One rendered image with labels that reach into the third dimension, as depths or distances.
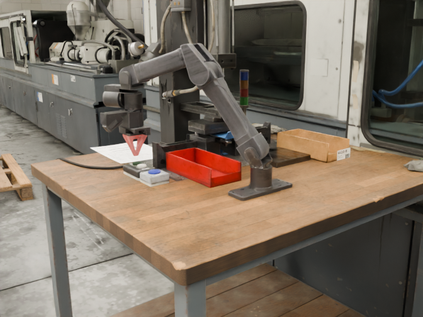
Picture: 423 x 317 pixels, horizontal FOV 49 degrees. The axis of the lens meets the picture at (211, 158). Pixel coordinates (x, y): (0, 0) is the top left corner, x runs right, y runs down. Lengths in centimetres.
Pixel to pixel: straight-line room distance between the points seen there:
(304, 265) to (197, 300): 147
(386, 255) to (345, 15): 100
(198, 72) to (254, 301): 115
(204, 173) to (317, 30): 104
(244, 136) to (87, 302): 156
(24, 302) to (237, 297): 116
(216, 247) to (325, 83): 130
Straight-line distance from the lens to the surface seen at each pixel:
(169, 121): 190
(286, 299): 215
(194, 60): 132
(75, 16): 603
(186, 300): 101
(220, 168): 152
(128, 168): 152
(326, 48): 216
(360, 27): 198
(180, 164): 150
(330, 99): 215
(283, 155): 168
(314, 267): 240
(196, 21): 170
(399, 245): 203
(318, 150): 170
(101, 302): 259
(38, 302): 269
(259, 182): 132
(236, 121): 132
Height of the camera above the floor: 134
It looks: 15 degrees down
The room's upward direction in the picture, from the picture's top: 1 degrees counter-clockwise
